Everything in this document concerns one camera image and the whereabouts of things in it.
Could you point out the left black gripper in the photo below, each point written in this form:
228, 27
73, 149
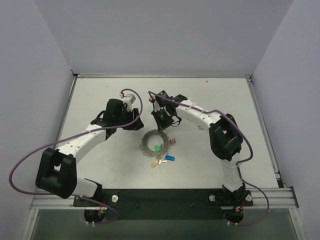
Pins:
133, 120

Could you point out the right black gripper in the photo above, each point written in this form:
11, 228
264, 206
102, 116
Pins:
162, 116

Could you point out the red tagged key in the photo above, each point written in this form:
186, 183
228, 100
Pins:
172, 141

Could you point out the metal disc keyring holder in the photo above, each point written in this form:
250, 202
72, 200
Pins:
154, 138

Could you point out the green tagged key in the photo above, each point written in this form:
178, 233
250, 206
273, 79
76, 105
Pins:
157, 148

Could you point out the yellow tagged key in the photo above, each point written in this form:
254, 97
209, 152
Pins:
158, 162

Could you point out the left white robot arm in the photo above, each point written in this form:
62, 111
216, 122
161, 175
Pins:
57, 172

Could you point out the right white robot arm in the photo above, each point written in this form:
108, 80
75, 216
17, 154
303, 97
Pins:
224, 136

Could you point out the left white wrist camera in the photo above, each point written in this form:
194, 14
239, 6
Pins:
128, 99

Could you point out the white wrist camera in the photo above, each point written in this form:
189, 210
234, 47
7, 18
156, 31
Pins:
159, 97
128, 99

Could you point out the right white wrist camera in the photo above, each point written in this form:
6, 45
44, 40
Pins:
159, 97

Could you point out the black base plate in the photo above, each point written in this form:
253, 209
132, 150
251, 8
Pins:
175, 204

